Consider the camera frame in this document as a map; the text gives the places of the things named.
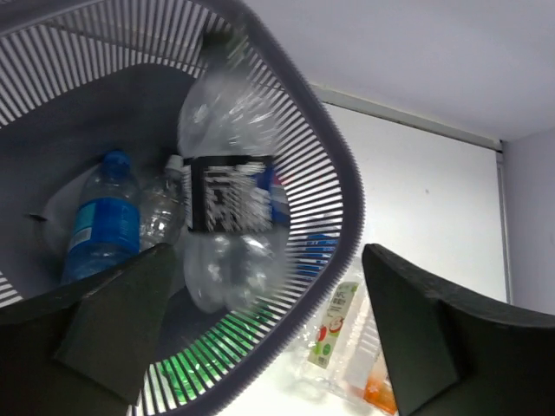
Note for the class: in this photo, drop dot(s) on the small blue label water bottle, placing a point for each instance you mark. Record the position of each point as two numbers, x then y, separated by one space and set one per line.
314 253

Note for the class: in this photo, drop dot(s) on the grey mesh waste bin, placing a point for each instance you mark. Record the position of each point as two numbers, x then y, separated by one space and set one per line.
80 79

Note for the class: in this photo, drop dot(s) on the blue cap water bottle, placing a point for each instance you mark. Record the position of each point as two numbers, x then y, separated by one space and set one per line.
107 224

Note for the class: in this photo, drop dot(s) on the clear bottle dark blue label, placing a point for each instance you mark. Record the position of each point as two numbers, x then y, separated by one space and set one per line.
236 235

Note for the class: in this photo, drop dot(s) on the green soda bottle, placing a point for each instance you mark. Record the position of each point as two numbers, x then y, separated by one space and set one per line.
195 369

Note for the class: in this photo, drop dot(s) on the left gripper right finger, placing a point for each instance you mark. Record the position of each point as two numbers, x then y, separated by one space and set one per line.
452 351

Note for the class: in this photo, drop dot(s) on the tall orange juice bottle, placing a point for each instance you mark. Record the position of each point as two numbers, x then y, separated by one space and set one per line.
378 391

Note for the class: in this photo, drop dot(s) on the large clear water bottle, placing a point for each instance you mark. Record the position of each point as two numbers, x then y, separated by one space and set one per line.
335 349

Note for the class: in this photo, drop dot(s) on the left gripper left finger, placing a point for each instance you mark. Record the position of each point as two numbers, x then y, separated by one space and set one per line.
84 349

